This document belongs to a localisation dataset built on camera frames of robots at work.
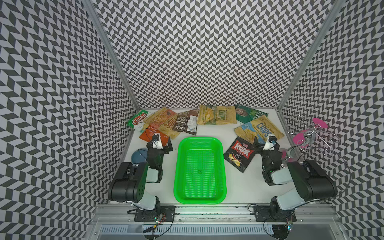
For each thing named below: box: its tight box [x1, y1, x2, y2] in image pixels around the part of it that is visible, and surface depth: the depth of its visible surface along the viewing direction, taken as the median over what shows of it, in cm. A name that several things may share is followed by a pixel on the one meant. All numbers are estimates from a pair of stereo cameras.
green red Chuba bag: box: [127, 109, 156, 133], surface depth 110 cm
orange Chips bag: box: [143, 107, 181, 140], surface depth 110 cm
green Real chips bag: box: [235, 104, 269, 124], surface depth 114 cm
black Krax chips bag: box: [223, 136, 257, 173], surface depth 94 cm
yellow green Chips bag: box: [196, 105, 237, 126], surface depth 114 cm
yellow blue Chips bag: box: [234, 114, 285, 145], surface depth 106 cm
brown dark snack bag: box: [173, 109, 199, 136], surface depth 110 cm
